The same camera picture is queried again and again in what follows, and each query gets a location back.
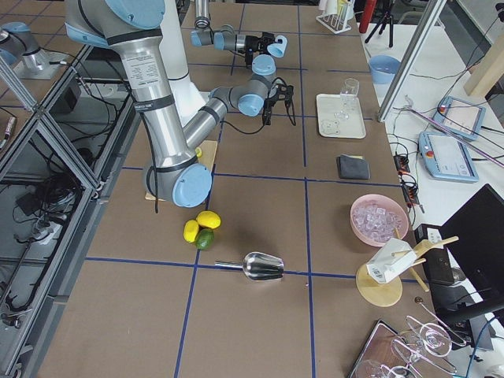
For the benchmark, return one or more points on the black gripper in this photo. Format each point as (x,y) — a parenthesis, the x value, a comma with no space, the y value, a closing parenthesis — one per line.
(270,99)
(250,41)

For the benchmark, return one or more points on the light blue plastic cup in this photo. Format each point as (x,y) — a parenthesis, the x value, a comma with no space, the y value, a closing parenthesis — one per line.
(278,47)

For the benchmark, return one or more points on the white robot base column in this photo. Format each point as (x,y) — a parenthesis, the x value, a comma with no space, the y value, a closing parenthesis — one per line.
(189,99)

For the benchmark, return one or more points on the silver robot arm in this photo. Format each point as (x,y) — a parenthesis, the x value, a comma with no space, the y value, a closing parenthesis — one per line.
(147,37)
(226,38)

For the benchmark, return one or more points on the blue plastic bowl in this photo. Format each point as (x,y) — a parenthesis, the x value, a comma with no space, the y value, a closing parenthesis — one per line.
(383,68)

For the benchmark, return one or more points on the pink bowl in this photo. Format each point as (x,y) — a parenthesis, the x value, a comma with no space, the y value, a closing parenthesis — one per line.
(364,234)

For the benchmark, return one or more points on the clear ice cubes pile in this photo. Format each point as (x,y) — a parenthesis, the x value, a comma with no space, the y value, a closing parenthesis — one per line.
(378,220)

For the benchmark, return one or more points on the steel ice scoop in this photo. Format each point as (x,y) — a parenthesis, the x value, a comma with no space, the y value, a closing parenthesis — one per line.
(257,266)

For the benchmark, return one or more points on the wooden cutting board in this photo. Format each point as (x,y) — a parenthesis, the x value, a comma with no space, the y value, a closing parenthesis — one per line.
(208,153)

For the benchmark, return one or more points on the cream bear serving tray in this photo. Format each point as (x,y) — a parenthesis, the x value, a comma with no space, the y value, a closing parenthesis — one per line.
(330,126)

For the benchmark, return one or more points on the clear wine glass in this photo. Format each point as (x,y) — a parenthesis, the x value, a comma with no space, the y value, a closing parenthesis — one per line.
(348,97)

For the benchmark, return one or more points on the grey folded cloth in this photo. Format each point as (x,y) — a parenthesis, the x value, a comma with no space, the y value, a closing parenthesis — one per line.
(352,168)

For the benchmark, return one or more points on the red fire extinguisher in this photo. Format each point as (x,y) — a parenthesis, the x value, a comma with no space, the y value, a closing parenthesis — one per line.
(367,15)

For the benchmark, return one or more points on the yellow lemon back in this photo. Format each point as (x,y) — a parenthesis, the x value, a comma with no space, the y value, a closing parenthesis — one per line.
(209,219)

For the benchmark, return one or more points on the yellow lemon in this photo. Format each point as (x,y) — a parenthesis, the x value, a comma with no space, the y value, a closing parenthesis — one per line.
(209,219)
(190,231)

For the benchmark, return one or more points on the yellow lemon front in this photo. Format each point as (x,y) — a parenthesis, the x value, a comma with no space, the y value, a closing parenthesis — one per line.
(190,231)

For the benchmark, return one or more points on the green lime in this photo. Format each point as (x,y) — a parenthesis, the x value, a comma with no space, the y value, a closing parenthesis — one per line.
(204,239)

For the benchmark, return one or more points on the orange circuit board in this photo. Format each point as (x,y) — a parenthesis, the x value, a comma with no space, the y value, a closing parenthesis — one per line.
(402,163)

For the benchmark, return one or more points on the blue teach pendant near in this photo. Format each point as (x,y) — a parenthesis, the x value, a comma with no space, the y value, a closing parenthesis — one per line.
(445,158)

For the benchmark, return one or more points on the blue teach pendant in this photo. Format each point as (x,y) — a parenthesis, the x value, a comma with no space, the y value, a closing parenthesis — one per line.
(445,158)
(460,116)

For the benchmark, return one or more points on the white carton box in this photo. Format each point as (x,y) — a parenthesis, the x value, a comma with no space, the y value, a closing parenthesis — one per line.
(392,259)

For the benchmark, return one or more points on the blue teach pendant far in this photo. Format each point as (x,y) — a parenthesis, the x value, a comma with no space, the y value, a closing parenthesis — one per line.
(460,116)

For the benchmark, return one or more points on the wooden mug tree stand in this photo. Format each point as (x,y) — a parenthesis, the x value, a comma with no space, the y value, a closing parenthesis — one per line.
(388,294)

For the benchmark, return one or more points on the dark glass tray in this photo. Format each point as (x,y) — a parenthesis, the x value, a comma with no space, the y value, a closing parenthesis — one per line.
(377,359)

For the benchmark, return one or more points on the upturned wine glass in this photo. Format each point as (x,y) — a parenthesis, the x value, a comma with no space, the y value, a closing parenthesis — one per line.
(425,340)

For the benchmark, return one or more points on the white wire rack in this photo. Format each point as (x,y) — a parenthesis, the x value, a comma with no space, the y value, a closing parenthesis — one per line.
(335,15)

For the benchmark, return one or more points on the black camera tripod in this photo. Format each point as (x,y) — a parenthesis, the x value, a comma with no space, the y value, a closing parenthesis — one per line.
(387,19)

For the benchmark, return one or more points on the aluminium frame post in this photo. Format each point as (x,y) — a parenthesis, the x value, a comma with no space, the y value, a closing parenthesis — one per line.
(426,23)

